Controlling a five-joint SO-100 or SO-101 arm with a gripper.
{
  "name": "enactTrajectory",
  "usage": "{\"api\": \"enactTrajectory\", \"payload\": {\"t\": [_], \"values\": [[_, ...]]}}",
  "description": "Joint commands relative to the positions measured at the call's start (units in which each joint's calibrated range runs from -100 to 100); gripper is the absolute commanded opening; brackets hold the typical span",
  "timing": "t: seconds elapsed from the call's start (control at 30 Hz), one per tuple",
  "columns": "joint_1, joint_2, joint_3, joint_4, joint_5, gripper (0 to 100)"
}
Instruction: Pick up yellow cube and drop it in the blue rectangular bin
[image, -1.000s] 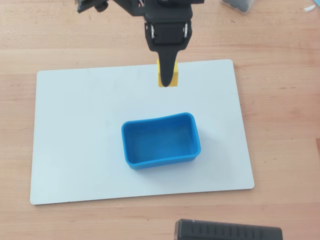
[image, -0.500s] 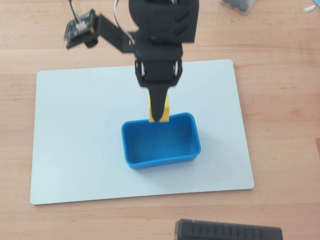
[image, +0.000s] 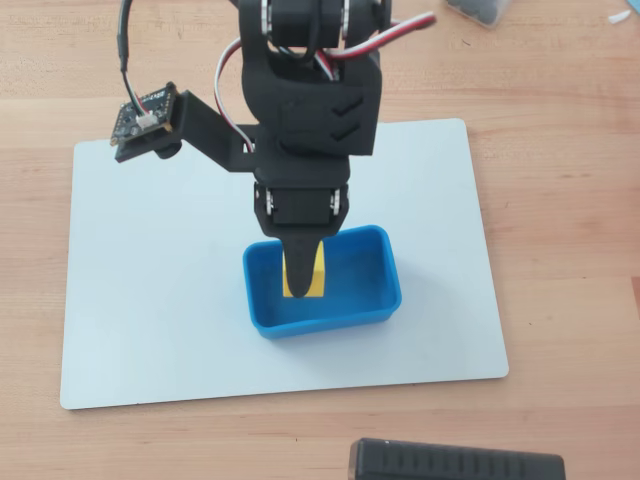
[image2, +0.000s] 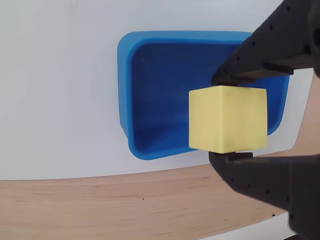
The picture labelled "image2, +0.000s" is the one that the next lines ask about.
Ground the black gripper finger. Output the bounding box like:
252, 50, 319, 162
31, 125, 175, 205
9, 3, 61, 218
208, 151, 320, 240
211, 0, 320, 88

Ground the yellow cube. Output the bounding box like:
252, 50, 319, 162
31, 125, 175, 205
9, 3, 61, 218
188, 85, 268, 154

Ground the blue rectangular bin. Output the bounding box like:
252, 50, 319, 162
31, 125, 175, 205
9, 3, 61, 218
116, 30, 291, 161

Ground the white rectangular board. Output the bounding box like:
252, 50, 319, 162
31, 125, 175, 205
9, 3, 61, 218
0, 0, 315, 181

